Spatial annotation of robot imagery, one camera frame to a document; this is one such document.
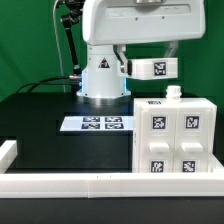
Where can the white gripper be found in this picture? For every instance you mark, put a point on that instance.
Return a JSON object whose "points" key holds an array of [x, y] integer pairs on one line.
{"points": [[117, 22]]}

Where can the small white tagged box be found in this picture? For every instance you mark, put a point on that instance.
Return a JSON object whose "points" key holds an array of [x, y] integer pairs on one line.
{"points": [[154, 69]]}

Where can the white cabinet body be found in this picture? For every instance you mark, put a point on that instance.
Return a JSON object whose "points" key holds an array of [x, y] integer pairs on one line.
{"points": [[173, 99]]}

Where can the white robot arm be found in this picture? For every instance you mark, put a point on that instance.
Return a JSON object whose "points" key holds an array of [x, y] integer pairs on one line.
{"points": [[102, 79]]}

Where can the flat white tag board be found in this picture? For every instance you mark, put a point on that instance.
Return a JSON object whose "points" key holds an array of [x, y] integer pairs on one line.
{"points": [[97, 123]]}

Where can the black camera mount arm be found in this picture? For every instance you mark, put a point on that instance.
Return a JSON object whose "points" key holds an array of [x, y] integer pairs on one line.
{"points": [[72, 18]]}

